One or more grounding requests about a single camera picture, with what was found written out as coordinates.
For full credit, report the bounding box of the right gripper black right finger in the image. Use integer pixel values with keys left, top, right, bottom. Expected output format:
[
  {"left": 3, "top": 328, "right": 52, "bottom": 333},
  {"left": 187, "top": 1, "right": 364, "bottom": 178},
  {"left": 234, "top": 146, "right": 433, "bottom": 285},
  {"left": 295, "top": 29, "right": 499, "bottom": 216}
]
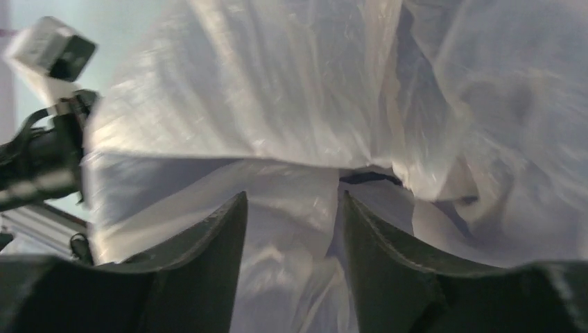
[{"left": 343, "top": 194, "right": 587, "bottom": 332}]

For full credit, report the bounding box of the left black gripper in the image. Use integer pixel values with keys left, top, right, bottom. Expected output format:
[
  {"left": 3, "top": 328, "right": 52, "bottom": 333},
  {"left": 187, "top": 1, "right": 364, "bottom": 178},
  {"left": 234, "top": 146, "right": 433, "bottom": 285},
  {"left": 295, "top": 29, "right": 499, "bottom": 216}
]
[{"left": 47, "top": 89, "right": 99, "bottom": 203}]

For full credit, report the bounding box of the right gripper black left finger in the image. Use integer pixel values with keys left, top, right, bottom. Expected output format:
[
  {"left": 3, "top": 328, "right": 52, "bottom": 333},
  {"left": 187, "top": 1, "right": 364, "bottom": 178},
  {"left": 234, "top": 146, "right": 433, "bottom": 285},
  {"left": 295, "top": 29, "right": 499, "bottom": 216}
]
[{"left": 1, "top": 193, "right": 248, "bottom": 332}]

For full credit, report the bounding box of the translucent white yellow trash bag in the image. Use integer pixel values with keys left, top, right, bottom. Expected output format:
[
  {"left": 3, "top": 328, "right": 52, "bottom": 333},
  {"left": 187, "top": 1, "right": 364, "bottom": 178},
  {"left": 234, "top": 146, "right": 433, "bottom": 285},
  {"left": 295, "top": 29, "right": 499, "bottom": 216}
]
[{"left": 85, "top": 1, "right": 587, "bottom": 332}]

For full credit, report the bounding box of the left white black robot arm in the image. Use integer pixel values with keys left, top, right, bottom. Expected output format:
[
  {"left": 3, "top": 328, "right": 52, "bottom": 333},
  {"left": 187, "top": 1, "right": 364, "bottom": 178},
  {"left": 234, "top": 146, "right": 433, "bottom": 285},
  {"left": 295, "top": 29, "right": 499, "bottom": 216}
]
[{"left": 1, "top": 89, "right": 100, "bottom": 212}]

